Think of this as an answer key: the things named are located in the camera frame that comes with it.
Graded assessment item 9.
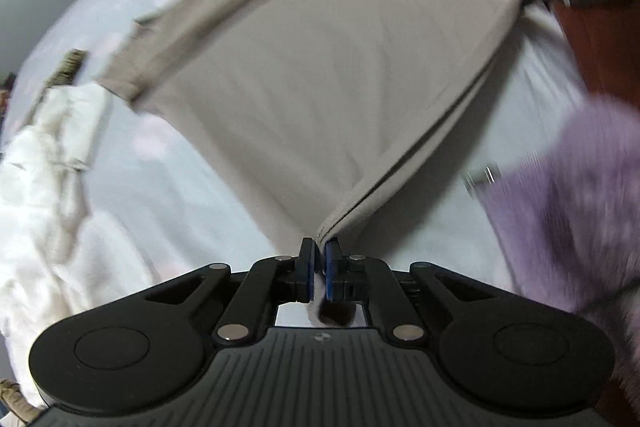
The purple fuzzy garment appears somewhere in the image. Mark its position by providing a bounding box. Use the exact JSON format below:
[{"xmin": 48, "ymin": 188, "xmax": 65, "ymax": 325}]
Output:
[{"xmin": 469, "ymin": 99, "xmax": 640, "ymax": 408}]

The taupe t-shirt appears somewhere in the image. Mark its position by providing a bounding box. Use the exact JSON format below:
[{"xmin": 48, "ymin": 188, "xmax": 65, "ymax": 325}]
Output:
[{"xmin": 95, "ymin": 0, "xmax": 526, "ymax": 328}]

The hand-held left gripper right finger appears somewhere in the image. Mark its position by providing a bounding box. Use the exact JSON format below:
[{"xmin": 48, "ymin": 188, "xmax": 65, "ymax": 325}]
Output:
[{"xmin": 323, "ymin": 237, "xmax": 501, "ymax": 346}]

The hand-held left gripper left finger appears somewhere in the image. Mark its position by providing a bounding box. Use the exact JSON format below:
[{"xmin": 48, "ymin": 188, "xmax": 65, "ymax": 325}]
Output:
[{"xmin": 140, "ymin": 237, "xmax": 317, "ymax": 348}]

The white muslin blanket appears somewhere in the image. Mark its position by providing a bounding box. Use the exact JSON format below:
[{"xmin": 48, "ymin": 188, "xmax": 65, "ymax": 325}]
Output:
[{"xmin": 0, "ymin": 84, "xmax": 157, "ymax": 360}]

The brown striped garment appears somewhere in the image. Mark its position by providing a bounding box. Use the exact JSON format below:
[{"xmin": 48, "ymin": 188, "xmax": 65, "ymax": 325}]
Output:
[
  {"xmin": 42, "ymin": 48, "xmax": 89, "ymax": 88},
  {"xmin": 0, "ymin": 378, "xmax": 37, "ymax": 424}
]

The bed with pink-dotted sheet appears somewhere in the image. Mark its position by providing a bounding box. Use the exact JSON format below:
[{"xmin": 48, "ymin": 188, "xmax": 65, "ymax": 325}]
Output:
[{"xmin": 0, "ymin": 0, "xmax": 640, "ymax": 358}]

